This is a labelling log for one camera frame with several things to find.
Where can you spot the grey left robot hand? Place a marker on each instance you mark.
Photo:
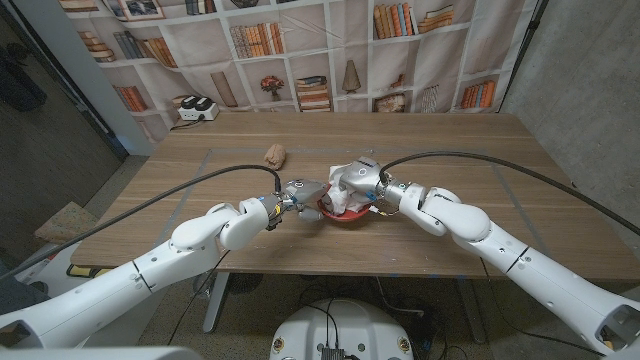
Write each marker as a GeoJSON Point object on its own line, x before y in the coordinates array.
{"type": "Point", "coordinates": [307, 190]}

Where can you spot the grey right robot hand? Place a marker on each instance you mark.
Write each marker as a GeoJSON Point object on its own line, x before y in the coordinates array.
{"type": "Point", "coordinates": [365, 175]}

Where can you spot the white tissue cloth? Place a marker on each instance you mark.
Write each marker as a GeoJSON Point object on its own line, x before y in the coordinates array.
{"type": "Point", "coordinates": [345, 199]}

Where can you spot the red bowl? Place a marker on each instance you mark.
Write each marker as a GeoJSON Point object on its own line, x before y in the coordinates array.
{"type": "Point", "coordinates": [350, 216]}

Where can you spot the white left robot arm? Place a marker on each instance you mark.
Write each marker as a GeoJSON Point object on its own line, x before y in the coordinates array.
{"type": "Point", "coordinates": [165, 265]}

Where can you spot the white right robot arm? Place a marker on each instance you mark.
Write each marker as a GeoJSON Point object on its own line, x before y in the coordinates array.
{"type": "Point", "coordinates": [500, 250]}

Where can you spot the brown crumpled lump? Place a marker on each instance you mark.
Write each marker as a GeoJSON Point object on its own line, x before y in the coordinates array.
{"type": "Point", "coordinates": [275, 157]}

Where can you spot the printed bookshelf backdrop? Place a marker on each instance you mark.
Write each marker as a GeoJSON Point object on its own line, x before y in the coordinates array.
{"type": "Point", "coordinates": [350, 55]}

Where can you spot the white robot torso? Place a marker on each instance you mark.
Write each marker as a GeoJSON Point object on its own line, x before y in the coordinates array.
{"type": "Point", "coordinates": [345, 325]}

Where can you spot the grey table leg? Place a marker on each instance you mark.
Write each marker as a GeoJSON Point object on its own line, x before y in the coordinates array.
{"type": "Point", "coordinates": [216, 300]}
{"type": "Point", "coordinates": [472, 310]}

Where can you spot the black backdrop stand pole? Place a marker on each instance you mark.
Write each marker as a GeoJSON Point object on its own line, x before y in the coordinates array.
{"type": "Point", "coordinates": [525, 45]}

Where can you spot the yellow and black object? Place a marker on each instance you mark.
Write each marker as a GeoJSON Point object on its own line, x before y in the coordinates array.
{"type": "Point", "coordinates": [87, 271]}

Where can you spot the white box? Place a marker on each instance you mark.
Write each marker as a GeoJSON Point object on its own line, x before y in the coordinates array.
{"type": "Point", "coordinates": [55, 265]}

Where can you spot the person in blue jeans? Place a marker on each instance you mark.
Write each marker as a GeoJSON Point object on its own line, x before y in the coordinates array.
{"type": "Point", "coordinates": [20, 297]}

